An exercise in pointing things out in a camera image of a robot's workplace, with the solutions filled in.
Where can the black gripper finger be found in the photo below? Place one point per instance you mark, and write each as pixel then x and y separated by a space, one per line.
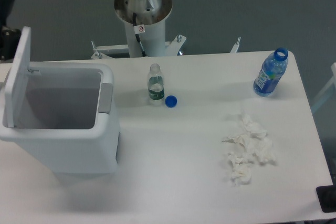
pixel 9 41

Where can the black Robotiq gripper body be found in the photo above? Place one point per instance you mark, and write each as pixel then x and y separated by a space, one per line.
pixel 6 8

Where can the white trash can lid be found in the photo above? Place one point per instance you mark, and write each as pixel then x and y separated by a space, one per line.
pixel 17 79

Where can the white trash can body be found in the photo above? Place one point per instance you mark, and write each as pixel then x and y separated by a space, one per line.
pixel 59 123

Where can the grey trash can push button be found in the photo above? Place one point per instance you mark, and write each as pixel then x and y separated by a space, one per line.
pixel 105 98

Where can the blue bottle cap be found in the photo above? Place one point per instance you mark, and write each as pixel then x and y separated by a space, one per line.
pixel 170 101

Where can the clear small water bottle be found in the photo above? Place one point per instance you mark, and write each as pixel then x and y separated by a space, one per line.
pixel 155 81

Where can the crumpled white tissue left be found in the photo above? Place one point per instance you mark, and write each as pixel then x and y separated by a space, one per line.
pixel 242 139

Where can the crumpled white tissue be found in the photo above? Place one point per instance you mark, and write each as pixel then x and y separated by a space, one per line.
pixel 252 127
pixel 264 152
pixel 241 174
pixel 242 139
pixel 244 158

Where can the crumpled white tissue middle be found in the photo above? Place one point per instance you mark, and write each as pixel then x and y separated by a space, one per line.
pixel 244 158

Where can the crumpled white tissue upper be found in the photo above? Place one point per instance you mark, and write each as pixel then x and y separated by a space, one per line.
pixel 252 127

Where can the blue drink bottle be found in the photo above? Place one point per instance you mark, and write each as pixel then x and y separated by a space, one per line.
pixel 273 68

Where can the crumpled white tissue bottom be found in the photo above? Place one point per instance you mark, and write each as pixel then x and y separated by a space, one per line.
pixel 241 174

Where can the crumpled white tissue right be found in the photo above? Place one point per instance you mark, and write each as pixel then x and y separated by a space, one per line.
pixel 264 152

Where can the black device at corner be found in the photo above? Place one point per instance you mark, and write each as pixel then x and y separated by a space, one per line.
pixel 326 197

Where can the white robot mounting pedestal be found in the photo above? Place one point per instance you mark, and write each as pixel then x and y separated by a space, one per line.
pixel 147 38

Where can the white metal base frame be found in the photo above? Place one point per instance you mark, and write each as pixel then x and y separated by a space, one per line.
pixel 171 49

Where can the white frame at right edge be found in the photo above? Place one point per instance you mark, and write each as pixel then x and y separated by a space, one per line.
pixel 325 93

